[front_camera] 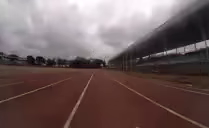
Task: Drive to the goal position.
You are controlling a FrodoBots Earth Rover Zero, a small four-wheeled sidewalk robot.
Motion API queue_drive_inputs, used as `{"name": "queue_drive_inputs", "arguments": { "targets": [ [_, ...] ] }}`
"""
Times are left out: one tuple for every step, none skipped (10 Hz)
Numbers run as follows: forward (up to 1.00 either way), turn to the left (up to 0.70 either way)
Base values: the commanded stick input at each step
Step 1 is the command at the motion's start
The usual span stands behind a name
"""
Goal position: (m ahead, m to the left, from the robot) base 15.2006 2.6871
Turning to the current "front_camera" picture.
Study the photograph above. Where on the red running track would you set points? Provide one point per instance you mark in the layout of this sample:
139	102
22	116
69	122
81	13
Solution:
105	103

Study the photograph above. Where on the row of trees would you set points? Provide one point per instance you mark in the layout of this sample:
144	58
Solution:
65	61

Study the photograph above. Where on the roofed grandstand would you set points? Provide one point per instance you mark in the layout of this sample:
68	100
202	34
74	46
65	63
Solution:
178	43

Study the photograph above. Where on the low building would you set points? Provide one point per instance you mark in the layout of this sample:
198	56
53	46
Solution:
5	59

